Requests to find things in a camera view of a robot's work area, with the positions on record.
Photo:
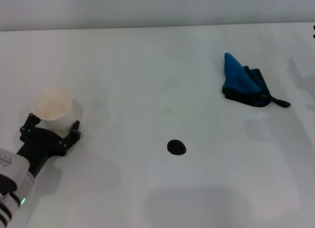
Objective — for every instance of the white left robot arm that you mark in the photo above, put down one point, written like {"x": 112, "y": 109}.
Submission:
{"x": 17, "y": 201}

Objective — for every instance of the black water stain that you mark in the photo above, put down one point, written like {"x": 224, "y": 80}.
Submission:
{"x": 176, "y": 147}

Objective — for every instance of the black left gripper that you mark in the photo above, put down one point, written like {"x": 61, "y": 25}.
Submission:
{"x": 40, "y": 144}

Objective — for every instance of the blue rag with dark edge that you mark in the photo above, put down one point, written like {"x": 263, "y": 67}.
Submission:
{"x": 236, "y": 76}

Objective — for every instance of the white paper cup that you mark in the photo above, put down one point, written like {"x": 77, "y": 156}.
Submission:
{"x": 53, "y": 105}

